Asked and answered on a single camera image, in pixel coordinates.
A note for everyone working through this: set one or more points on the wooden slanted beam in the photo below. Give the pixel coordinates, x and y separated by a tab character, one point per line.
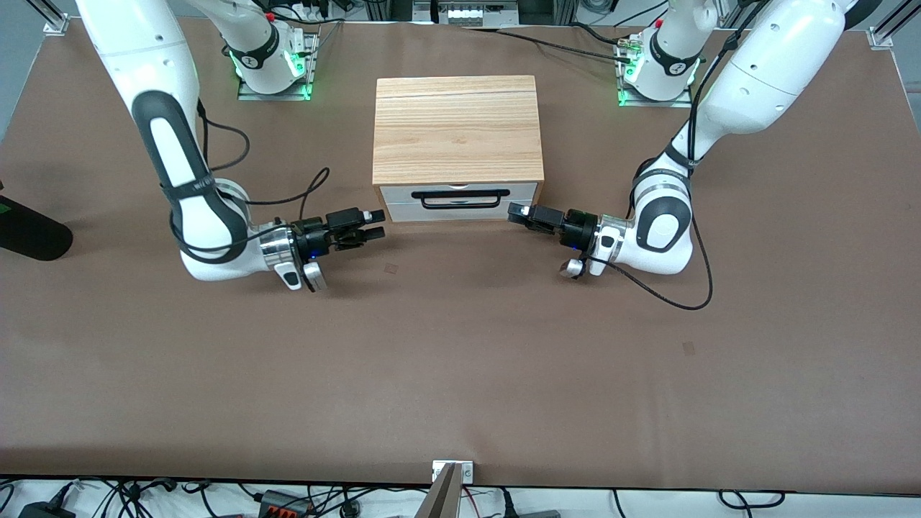
442	500

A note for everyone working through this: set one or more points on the black rounded device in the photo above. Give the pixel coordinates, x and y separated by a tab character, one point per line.
32	234

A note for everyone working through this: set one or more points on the plain white-fronted drawer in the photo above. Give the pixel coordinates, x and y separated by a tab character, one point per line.
403	214

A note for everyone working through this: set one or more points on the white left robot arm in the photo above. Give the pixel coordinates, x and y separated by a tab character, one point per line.
755	79

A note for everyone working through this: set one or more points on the black orange power strip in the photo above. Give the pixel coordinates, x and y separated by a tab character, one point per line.
284	506

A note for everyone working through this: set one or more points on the silver table edge bracket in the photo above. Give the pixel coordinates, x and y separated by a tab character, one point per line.
468	473

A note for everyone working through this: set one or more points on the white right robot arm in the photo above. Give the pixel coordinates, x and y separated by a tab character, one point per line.
169	144

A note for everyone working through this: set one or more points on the silver table corner bracket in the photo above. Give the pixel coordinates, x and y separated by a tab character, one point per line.
881	39
56	27

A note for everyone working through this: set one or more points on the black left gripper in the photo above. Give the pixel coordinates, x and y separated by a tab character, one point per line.
578	225

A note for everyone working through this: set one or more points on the grey power strip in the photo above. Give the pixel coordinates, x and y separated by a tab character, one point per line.
468	14

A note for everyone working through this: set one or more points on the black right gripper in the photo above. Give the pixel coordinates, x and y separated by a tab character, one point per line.
312	236

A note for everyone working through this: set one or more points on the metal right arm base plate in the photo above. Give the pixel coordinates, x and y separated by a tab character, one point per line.
311	72

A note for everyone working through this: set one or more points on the black power adapter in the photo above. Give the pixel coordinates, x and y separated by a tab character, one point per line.
43	512

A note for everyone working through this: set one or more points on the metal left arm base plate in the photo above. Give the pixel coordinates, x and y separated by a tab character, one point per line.
658	103

